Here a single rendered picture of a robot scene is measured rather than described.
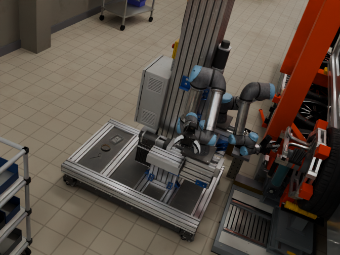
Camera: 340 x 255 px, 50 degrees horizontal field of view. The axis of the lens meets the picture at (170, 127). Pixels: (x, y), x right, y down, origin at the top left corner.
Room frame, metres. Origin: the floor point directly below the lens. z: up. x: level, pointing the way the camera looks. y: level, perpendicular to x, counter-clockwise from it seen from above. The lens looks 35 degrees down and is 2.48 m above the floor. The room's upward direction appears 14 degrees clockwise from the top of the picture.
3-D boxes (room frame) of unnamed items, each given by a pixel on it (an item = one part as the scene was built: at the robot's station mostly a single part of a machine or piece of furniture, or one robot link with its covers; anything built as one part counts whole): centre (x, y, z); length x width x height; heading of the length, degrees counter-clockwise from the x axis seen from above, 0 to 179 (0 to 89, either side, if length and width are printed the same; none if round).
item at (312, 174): (2.26, -1.07, 0.85); 0.54 x 0.07 x 0.54; 168
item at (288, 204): (2.13, -1.15, 0.51); 0.29 x 0.06 x 0.06; 78
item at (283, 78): (4.01, -1.23, 0.28); 2.47 x 0.09 x 0.22; 168
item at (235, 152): (2.90, -0.74, 0.44); 0.43 x 0.17 x 0.03; 168
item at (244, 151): (2.31, -0.63, 0.81); 0.11 x 0.08 x 0.09; 124
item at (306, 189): (1.95, -1.01, 0.85); 0.09 x 0.08 x 0.07; 168
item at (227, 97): (2.65, -0.38, 0.98); 0.13 x 0.12 x 0.14; 109
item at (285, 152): (2.19, -0.93, 1.03); 0.19 x 0.18 x 0.11; 78
